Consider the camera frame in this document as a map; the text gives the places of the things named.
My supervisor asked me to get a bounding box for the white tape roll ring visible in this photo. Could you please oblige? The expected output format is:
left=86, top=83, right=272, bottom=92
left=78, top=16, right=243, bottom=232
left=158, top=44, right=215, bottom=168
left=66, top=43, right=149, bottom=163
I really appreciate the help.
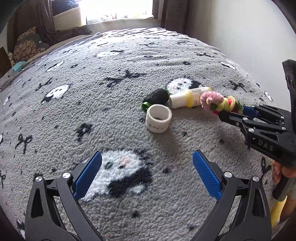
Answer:
left=145, top=104, right=173, bottom=134

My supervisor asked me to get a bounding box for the teal small cloth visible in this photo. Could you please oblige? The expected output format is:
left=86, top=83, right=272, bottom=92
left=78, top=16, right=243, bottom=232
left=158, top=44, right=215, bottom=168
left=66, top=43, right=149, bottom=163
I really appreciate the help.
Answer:
left=13, top=61, right=26, bottom=72

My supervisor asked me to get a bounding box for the yellow lotion bottle white cap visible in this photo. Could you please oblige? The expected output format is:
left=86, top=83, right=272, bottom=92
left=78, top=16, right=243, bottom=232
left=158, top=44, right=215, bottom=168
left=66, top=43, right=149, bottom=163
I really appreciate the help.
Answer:
left=169, top=87, right=212, bottom=108

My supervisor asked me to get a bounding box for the brown curtain left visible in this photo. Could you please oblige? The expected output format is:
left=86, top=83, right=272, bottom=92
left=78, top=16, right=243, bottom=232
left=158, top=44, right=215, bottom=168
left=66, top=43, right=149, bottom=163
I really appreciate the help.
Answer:
left=7, top=1, right=92, bottom=46

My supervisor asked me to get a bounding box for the dark wooden headboard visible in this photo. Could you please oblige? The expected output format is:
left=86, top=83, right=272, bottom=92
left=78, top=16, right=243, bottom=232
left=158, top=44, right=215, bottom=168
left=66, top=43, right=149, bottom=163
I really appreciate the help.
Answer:
left=0, top=47, right=11, bottom=78

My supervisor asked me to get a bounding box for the colourful plush knot toy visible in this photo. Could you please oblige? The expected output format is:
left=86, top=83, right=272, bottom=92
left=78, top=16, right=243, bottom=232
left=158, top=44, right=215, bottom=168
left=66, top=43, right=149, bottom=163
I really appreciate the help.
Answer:
left=200, top=91, right=244, bottom=114

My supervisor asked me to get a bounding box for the brown curtain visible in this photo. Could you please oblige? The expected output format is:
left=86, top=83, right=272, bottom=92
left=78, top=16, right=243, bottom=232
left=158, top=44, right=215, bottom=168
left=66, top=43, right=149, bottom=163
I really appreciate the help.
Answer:
left=7, top=1, right=92, bottom=46
left=152, top=0, right=191, bottom=34

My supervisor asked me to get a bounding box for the person's right hand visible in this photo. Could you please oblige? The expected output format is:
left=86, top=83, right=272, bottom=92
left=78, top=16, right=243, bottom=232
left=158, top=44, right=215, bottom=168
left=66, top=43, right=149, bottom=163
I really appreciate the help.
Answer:
left=273, top=161, right=296, bottom=185

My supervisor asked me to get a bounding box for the brown curtain right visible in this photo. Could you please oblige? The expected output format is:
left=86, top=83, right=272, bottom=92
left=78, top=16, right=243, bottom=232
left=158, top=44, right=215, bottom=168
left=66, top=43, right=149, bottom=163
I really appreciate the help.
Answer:
left=152, top=0, right=191, bottom=34

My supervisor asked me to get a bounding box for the white storage box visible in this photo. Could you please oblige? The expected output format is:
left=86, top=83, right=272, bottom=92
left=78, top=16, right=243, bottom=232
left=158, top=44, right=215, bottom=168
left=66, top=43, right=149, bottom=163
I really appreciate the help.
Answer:
left=53, top=7, right=82, bottom=31

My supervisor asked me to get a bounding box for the brown patterned pillow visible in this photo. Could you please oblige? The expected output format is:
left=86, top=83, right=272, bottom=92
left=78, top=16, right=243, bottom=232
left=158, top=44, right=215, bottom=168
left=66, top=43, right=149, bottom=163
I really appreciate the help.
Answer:
left=13, top=27, right=49, bottom=63

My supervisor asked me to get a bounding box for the grey patterned fleece blanket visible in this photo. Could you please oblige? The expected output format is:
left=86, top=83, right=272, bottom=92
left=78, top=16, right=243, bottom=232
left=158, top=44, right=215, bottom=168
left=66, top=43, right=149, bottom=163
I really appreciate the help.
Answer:
left=1, top=28, right=275, bottom=240

